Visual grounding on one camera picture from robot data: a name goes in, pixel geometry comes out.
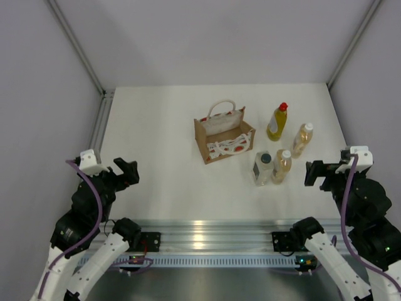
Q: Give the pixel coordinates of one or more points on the left aluminium frame post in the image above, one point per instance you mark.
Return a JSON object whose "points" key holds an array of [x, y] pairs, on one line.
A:
{"points": [[67, 30]]}

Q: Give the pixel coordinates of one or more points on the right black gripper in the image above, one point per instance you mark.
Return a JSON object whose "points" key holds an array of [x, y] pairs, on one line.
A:
{"points": [[317, 168]]}

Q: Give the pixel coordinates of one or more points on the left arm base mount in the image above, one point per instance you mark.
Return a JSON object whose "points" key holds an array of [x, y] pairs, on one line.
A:
{"points": [[147, 242]]}

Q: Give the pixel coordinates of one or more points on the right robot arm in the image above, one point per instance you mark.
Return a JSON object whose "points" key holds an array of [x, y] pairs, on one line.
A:
{"points": [[368, 235]]}

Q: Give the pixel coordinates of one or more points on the perforated cable duct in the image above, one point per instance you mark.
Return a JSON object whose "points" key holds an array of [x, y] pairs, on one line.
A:
{"points": [[225, 261]]}

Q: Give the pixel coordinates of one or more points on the right aluminium frame post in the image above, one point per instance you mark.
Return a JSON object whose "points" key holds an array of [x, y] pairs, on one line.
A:
{"points": [[351, 46]]}

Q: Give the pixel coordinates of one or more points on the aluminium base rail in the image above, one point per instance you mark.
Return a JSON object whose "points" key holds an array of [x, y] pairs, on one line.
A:
{"points": [[194, 237]]}

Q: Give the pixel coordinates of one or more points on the yellow bottle red cap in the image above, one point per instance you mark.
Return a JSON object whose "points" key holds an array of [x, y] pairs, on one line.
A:
{"points": [[277, 123]]}

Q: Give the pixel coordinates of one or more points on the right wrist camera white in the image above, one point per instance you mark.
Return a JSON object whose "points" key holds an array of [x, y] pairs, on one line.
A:
{"points": [[359, 154]]}

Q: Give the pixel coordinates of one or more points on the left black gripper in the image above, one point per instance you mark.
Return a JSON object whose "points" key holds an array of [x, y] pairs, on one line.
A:
{"points": [[129, 176]]}

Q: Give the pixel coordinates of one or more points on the aluminium frame post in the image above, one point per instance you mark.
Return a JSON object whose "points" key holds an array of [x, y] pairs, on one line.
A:
{"points": [[67, 30], [351, 46]]}

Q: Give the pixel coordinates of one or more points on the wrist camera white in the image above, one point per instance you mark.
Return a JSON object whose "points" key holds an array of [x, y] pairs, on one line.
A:
{"points": [[359, 154], [90, 163]]}

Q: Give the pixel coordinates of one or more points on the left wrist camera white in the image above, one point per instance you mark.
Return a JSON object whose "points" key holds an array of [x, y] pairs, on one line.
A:
{"points": [[90, 163]]}

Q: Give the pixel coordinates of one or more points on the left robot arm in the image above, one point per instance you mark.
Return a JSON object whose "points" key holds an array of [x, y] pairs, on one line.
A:
{"points": [[75, 230]]}

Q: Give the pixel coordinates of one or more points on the watermelon print canvas bag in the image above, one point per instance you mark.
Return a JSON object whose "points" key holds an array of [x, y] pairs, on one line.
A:
{"points": [[222, 135]]}

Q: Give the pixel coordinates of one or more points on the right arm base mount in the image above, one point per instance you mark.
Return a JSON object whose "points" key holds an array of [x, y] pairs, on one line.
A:
{"points": [[284, 243]]}

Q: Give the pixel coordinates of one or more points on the square bottle dark cap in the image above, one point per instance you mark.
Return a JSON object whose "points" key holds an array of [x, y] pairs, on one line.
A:
{"points": [[262, 168]]}

